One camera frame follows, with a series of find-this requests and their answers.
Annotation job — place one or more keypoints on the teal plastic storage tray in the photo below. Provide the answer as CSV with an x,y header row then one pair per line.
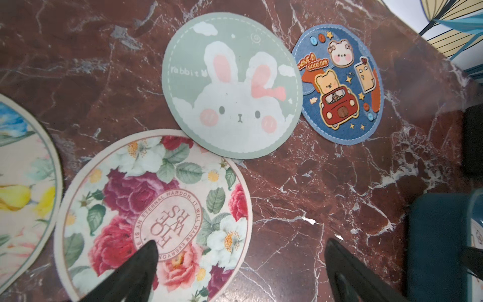
x,y
439,228

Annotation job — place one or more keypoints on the yellow black toolbox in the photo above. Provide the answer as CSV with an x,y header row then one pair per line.
x,y
472,141

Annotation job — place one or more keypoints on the rose flower coaster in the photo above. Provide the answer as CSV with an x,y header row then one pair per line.
x,y
158,186

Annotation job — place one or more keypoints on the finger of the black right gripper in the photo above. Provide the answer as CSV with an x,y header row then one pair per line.
x,y
472,258

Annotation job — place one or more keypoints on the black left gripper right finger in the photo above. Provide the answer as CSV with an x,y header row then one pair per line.
x,y
351,280

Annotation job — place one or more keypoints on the blue denim bears coaster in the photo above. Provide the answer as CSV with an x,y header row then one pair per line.
x,y
343,94

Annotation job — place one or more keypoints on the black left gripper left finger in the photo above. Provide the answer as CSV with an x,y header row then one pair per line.
x,y
132,281

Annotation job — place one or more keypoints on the alpaca coaster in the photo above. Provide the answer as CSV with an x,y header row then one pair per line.
x,y
476,235

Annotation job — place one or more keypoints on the beige doodle coaster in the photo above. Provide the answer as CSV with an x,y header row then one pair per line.
x,y
31,190

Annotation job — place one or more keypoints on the green bunny coaster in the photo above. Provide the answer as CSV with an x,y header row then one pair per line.
x,y
231,85

